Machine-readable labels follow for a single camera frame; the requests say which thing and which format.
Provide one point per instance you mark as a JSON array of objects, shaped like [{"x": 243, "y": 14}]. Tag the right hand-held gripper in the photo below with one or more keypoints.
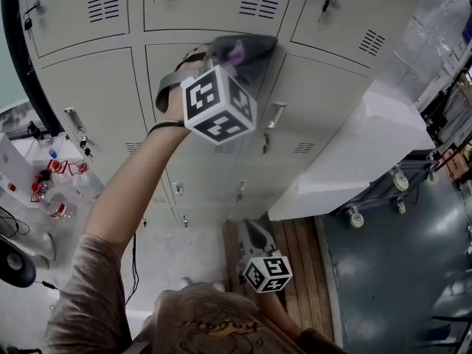
[{"x": 269, "y": 274}]

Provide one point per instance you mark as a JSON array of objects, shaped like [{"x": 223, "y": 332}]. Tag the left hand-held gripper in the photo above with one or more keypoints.
[{"x": 217, "y": 105}]

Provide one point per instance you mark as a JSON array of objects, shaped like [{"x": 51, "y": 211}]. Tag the grey purple cleaning cloth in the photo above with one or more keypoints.
[{"x": 254, "y": 50}]

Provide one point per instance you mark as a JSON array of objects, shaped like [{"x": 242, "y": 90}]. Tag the person's left forearm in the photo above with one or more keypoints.
[{"x": 129, "y": 190}]

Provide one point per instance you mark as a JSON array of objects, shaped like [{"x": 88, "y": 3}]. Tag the person's right forearm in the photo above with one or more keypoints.
[{"x": 276, "y": 312}]

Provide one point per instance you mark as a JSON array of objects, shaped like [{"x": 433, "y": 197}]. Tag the person's left hand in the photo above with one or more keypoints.
[{"x": 175, "y": 105}]

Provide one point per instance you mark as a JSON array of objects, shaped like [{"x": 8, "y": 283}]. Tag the wooden plank platform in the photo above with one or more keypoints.
[{"x": 306, "y": 253}]

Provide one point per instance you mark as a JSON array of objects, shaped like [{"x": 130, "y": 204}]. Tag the black wrist band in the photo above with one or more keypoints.
[{"x": 166, "y": 123}]

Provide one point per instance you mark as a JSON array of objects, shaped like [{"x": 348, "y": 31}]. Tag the person's white left shoe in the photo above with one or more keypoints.
[{"x": 188, "y": 282}]

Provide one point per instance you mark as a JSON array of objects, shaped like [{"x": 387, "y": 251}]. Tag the person's brown printed shirt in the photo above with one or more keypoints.
[{"x": 206, "y": 315}]

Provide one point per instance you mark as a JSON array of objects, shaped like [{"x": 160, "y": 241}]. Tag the grey metal locker unit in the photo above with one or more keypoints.
[{"x": 92, "y": 79}]

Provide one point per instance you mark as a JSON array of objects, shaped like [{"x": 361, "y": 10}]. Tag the large white box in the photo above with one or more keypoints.
[{"x": 350, "y": 153}]

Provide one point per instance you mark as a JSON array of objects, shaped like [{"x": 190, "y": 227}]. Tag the clear water jug red cap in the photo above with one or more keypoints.
[
  {"x": 59, "y": 177},
  {"x": 59, "y": 208},
  {"x": 83, "y": 183}
]

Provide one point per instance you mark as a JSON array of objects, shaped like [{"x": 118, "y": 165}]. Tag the grey wheeled cart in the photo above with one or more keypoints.
[{"x": 405, "y": 183}]

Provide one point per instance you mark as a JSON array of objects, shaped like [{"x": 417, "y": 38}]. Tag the blue paper cup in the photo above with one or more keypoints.
[{"x": 52, "y": 153}]

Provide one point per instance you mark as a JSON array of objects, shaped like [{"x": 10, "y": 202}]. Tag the black framed glass fridge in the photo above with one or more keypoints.
[{"x": 22, "y": 68}]

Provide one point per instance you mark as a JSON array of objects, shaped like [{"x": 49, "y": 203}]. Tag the white carton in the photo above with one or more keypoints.
[{"x": 13, "y": 164}]

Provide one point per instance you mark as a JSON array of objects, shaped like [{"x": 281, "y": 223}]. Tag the brown cardboard box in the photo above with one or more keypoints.
[{"x": 459, "y": 164}]

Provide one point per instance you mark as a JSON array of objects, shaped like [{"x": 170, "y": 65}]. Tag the clear plastic sheet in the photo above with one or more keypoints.
[{"x": 431, "y": 31}]

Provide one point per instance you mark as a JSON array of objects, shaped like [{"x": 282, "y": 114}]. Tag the cluttered metal shelf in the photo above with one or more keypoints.
[{"x": 450, "y": 113}]

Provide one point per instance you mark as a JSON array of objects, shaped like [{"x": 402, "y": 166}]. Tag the black round machine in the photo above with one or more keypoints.
[{"x": 16, "y": 264}]

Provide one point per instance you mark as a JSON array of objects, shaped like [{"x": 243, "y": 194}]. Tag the black clamped metal rail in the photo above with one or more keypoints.
[{"x": 33, "y": 129}]

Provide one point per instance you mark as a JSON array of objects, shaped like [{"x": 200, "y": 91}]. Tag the black metal frame table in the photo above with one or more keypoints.
[{"x": 453, "y": 336}]

